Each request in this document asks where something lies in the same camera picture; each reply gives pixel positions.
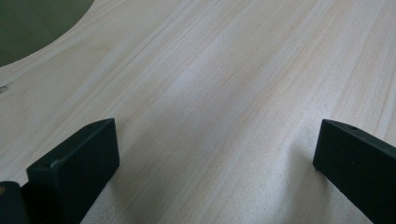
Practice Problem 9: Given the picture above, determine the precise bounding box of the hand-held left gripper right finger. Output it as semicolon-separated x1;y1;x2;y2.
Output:
312;119;396;224

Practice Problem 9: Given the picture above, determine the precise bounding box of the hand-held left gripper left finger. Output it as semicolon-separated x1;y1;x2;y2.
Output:
26;118;120;224

